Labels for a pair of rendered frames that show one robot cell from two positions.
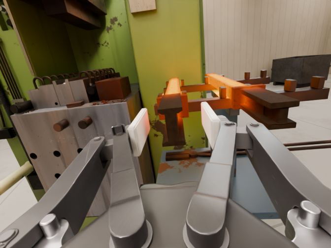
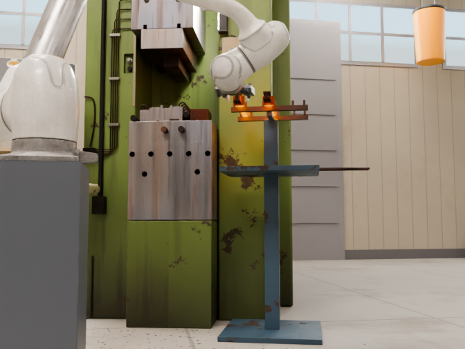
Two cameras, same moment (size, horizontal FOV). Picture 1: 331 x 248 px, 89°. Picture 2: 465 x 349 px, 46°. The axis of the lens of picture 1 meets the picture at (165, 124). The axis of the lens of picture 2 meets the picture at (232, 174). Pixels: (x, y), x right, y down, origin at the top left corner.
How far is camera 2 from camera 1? 197 cm
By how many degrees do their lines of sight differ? 25
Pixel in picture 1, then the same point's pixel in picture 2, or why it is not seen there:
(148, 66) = (228, 109)
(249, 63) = (450, 205)
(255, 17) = (455, 116)
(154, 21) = not seen: hidden behind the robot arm
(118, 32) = (202, 88)
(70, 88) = (171, 111)
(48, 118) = (155, 126)
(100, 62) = not seen: hidden behind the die
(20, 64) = (126, 97)
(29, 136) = (136, 138)
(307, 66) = not seen: outside the picture
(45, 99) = (150, 117)
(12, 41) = (127, 80)
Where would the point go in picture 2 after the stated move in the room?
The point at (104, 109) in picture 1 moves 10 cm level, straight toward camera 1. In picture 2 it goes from (195, 123) to (201, 119)
